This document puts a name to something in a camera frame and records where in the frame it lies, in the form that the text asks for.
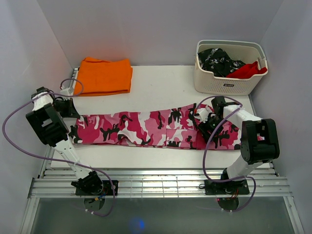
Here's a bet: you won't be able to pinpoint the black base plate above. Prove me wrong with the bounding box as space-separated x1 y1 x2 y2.
204 179 250 195
75 180 119 196

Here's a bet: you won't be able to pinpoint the pink camouflage trousers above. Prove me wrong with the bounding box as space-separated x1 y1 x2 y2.
69 103 241 150

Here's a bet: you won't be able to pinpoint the black white patterned trousers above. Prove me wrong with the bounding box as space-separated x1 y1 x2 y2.
197 48 246 78

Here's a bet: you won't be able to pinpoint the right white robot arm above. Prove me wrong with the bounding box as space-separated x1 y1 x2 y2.
193 96 280 196

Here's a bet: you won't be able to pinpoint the folded orange trousers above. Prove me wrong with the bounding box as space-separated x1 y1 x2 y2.
74 57 133 97

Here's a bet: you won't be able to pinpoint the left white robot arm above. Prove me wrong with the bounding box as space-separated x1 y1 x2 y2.
26 87 103 195

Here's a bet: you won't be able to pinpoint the red trousers in basket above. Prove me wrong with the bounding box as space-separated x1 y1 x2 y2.
226 61 268 79

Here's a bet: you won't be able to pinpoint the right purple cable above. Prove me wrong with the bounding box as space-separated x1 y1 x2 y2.
194 95 256 213

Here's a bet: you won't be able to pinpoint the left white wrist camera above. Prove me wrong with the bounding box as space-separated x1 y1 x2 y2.
60 87 74 96

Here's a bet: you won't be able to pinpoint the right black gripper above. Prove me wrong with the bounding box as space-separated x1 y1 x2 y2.
197 116 228 144

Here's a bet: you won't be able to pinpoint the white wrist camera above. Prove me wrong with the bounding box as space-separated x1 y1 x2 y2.
60 87 74 96
194 104 214 122

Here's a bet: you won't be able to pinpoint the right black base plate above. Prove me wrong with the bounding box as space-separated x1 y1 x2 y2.
204 179 250 195

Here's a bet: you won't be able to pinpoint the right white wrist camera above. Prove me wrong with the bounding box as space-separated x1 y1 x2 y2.
194 104 214 122

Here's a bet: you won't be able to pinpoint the cream plastic laundry basket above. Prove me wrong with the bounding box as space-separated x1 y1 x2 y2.
194 39 268 96

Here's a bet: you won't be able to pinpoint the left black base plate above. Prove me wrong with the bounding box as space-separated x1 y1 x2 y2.
75 180 119 196

